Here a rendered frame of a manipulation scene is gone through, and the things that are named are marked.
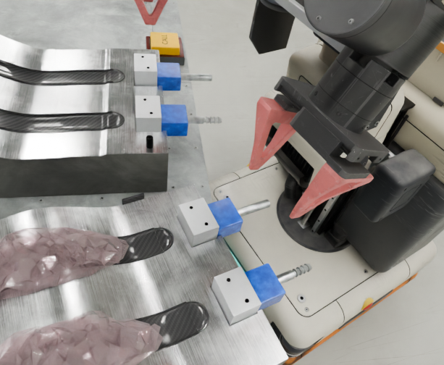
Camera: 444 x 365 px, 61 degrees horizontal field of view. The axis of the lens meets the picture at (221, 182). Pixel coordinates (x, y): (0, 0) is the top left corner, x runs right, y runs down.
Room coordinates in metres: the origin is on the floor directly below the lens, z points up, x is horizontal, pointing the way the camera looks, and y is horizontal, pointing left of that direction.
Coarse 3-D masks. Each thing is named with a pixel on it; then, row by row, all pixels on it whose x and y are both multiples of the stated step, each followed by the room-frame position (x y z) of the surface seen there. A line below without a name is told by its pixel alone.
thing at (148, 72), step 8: (136, 56) 0.53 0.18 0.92; (144, 56) 0.54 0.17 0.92; (152, 56) 0.54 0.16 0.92; (136, 64) 0.51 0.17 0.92; (144, 64) 0.51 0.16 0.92; (152, 64) 0.52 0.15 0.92; (160, 64) 0.54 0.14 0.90; (168, 64) 0.55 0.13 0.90; (176, 64) 0.55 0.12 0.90; (136, 72) 0.49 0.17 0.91; (144, 72) 0.50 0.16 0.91; (152, 72) 0.50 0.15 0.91; (160, 72) 0.52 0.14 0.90; (168, 72) 0.53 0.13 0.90; (176, 72) 0.53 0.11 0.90; (136, 80) 0.49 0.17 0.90; (144, 80) 0.50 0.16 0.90; (152, 80) 0.50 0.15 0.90; (160, 80) 0.51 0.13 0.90; (168, 80) 0.51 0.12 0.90; (176, 80) 0.52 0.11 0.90; (192, 80) 0.54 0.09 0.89; (200, 80) 0.55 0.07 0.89; (208, 80) 0.55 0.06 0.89; (168, 88) 0.51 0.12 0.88; (176, 88) 0.52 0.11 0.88
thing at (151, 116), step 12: (144, 96) 0.44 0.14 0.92; (156, 96) 0.44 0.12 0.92; (144, 108) 0.41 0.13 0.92; (156, 108) 0.42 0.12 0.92; (168, 108) 0.44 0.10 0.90; (180, 108) 0.44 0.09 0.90; (144, 120) 0.39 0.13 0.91; (156, 120) 0.40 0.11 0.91; (168, 120) 0.41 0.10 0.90; (180, 120) 0.42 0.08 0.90; (192, 120) 0.43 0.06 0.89; (204, 120) 0.44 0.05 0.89; (216, 120) 0.45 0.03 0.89; (168, 132) 0.41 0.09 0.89; (180, 132) 0.41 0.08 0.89
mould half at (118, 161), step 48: (0, 48) 0.49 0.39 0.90; (0, 96) 0.39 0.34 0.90; (48, 96) 0.43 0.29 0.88; (96, 96) 0.45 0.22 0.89; (0, 144) 0.31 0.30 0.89; (48, 144) 0.33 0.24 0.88; (96, 144) 0.35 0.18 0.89; (144, 144) 0.37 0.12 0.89; (0, 192) 0.29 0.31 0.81; (48, 192) 0.31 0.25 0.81; (96, 192) 0.33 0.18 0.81; (144, 192) 0.35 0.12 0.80
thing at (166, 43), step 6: (150, 36) 0.75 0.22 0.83; (156, 36) 0.74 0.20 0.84; (162, 36) 0.74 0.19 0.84; (168, 36) 0.75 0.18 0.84; (174, 36) 0.75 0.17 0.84; (156, 42) 0.72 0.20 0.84; (162, 42) 0.72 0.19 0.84; (168, 42) 0.72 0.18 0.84; (174, 42) 0.73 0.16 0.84; (156, 48) 0.70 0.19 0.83; (162, 48) 0.70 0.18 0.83; (168, 48) 0.71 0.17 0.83; (174, 48) 0.71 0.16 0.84; (168, 54) 0.71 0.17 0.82; (174, 54) 0.71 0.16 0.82
